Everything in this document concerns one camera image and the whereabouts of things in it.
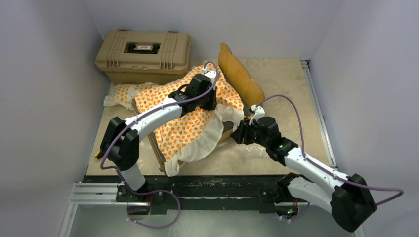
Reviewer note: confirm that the orange patterned white blanket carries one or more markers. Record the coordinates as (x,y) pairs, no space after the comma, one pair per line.
(195,135)

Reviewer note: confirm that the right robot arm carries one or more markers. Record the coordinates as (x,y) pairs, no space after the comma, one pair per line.
(344,197)

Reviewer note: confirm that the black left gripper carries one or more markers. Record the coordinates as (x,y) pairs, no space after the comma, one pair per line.
(213,104)

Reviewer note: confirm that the small orange patterned pillow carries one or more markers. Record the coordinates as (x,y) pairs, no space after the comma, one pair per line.
(122,94)

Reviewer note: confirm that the yellow black screwdriver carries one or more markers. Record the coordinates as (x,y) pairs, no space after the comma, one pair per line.
(99,155)

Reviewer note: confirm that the tan plastic tool case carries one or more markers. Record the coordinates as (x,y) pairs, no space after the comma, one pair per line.
(132,57)

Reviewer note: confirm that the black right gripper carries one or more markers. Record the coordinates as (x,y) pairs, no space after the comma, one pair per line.
(242,131)

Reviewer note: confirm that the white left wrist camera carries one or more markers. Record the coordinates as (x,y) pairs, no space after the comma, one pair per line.
(213,75)

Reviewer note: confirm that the wooden pet bed frame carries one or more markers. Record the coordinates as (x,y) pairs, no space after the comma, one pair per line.
(238,77)

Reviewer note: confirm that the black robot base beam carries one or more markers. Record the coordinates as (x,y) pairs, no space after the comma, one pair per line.
(262,193)

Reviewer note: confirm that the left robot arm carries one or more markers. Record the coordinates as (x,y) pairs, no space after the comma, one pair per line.
(120,144)

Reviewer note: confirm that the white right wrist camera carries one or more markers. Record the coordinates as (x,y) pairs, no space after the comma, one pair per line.
(257,112)

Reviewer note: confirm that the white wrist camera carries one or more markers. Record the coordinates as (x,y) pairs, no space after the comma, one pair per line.
(213,75)
(257,112)

